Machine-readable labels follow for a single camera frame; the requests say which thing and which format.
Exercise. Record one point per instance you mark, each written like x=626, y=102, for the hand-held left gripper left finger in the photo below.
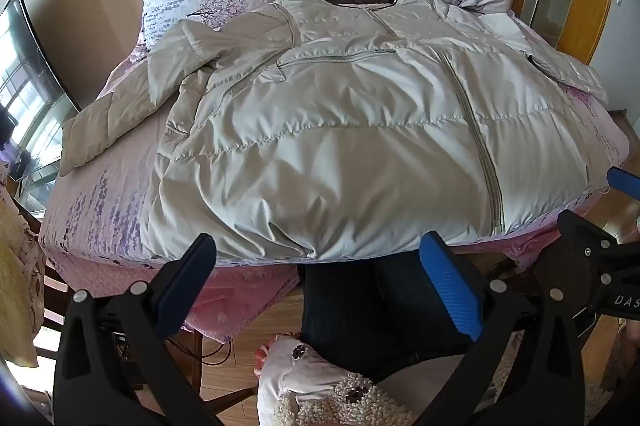
x=192, y=276

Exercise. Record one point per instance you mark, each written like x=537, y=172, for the pink floral bed sheet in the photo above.
x=105, y=206

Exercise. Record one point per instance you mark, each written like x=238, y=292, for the person's white fleece jacket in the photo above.
x=320, y=386

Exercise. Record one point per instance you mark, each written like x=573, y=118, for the beige puffer jacket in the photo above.
x=350, y=131

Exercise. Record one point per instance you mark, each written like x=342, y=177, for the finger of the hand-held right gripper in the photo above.
x=625, y=183
x=575, y=246

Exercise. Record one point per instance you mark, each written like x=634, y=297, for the yellow patterned cloth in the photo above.
x=17, y=281

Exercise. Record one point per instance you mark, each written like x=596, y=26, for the person's dark trousers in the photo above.
x=375, y=306

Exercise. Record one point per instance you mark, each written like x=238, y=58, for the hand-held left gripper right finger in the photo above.
x=450, y=286

